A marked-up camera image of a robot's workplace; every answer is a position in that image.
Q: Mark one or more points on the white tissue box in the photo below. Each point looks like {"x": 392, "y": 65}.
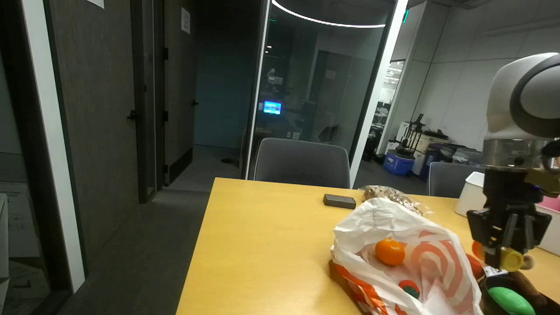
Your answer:
{"x": 471, "y": 194}

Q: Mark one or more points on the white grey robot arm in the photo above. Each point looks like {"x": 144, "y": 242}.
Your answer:
{"x": 520, "y": 156}

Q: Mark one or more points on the grey office chair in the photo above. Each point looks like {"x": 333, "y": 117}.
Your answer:
{"x": 299, "y": 161}

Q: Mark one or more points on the orange fruit toy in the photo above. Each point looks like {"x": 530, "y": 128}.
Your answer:
{"x": 389, "y": 252}

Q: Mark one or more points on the white orange plastic bag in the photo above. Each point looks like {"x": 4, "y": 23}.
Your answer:
{"x": 432, "y": 259}

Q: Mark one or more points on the blue storage bin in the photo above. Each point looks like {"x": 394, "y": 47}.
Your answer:
{"x": 397, "y": 165}

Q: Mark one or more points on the green plush toy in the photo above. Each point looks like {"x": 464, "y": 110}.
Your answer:
{"x": 509, "y": 301}

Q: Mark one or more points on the clear snack bag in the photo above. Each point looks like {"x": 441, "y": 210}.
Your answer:
{"x": 394, "y": 194}

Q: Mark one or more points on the red knitted strawberry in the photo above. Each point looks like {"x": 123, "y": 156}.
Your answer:
{"x": 410, "y": 287}

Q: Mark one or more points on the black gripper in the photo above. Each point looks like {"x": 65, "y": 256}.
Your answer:
{"x": 509, "y": 215}

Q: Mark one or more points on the black bowl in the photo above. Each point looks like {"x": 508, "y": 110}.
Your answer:
{"x": 541, "y": 303}

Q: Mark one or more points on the yellow toy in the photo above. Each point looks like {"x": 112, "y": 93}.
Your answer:
{"x": 513, "y": 261}

